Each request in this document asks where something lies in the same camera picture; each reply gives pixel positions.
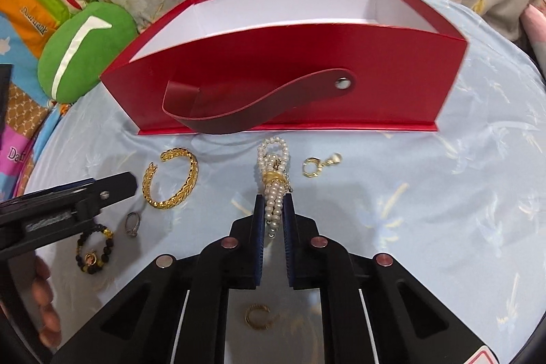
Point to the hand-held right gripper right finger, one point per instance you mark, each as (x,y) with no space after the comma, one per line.
(290,240)

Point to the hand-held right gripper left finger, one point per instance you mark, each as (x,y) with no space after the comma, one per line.
(257,240)

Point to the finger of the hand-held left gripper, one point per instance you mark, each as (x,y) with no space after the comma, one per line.
(115,187)

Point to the red gift box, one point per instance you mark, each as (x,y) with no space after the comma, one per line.
(298,48)

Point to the person's left hand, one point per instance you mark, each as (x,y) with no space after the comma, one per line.
(45,295)

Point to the green round pillow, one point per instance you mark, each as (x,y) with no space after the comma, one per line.
(106,40)

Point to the pink cloth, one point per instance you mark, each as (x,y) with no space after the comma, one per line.
(535,18)

